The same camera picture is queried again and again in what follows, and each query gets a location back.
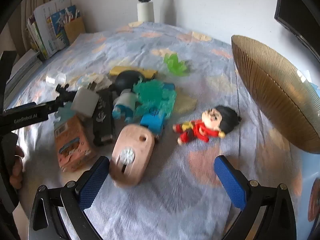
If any small clear plastic cup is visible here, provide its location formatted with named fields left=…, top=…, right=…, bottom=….
left=45, top=72, right=66, bottom=87

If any pink wooden rounded block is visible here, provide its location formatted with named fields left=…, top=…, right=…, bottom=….
left=110, top=124, right=155, bottom=187

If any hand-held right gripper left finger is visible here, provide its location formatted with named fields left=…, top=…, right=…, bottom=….
left=27, top=156, right=110, bottom=240

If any bunch of pens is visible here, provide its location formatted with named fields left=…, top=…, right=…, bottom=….
left=66, top=6, right=81, bottom=20

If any green translucent plastic toy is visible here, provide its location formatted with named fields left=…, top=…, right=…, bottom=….
left=164, top=53, right=193, bottom=75

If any teal translucent plastic toy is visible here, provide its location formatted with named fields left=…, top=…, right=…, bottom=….
left=132, top=79, right=177, bottom=120

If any yellow cardboard tube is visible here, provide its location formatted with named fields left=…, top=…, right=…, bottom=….
left=109, top=66, right=158, bottom=79

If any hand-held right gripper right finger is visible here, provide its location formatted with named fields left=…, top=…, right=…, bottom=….
left=214, top=155, right=298, bottom=240

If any person's left hand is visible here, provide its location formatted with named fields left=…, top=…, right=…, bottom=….
left=9, top=145, right=25, bottom=189

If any row of upright books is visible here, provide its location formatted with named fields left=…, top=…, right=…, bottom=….
left=26, top=15, right=48, bottom=60

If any black folding tool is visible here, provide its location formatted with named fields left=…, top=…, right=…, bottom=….
left=91, top=90, right=117, bottom=147

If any brown pen holder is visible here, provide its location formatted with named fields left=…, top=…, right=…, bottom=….
left=64, top=16, right=87, bottom=44

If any white blue toy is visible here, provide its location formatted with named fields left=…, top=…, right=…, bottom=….
left=75, top=73, right=113, bottom=90

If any pale blue plastic toy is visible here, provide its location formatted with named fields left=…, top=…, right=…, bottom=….
left=54, top=105, right=75, bottom=123

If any fan patterned cloth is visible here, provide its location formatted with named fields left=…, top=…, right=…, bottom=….
left=5, top=21, right=310, bottom=240

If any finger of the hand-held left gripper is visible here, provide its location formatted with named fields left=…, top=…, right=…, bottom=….
left=47, top=83, right=78, bottom=114

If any black headed white toy figure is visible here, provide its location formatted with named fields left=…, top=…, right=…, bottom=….
left=112, top=70, right=143, bottom=123

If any blue illustrated booklet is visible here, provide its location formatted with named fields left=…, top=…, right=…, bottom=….
left=47, top=5, right=77, bottom=52

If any stack of magazines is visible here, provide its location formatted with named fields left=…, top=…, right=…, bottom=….
left=5, top=49, right=43, bottom=103

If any orange cardboard box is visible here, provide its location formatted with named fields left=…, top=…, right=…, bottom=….
left=54, top=115, right=98, bottom=172

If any white printed booklet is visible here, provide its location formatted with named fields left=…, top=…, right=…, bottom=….
left=34, top=0, right=72, bottom=55

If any grey rectangular block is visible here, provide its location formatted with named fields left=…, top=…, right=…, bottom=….
left=70, top=88, right=98, bottom=118

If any amber ribbed glass bowl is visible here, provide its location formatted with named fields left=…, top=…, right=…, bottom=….
left=231, top=35, right=320, bottom=154

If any red clothed doll figurine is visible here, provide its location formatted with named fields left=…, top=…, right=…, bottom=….
left=172, top=105, right=242, bottom=145

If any white lamp pole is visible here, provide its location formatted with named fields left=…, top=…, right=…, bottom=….
left=137, top=0, right=154, bottom=22

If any blue toy block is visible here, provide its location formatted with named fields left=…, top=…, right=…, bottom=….
left=140, top=107, right=168, bottom=137

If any dark monitor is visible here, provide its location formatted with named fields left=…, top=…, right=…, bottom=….
left=274, top=0, right=320, bottom=63

